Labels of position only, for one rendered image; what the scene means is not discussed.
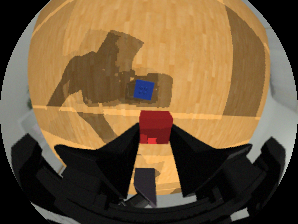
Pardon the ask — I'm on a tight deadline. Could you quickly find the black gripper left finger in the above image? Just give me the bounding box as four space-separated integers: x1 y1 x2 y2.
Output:
53 123 140 200

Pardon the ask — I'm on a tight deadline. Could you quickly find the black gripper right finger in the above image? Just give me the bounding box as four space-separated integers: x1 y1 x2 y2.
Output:
169 124 253 197

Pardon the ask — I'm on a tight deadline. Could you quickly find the red block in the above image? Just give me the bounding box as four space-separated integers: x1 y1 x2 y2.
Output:
138 111 173 144

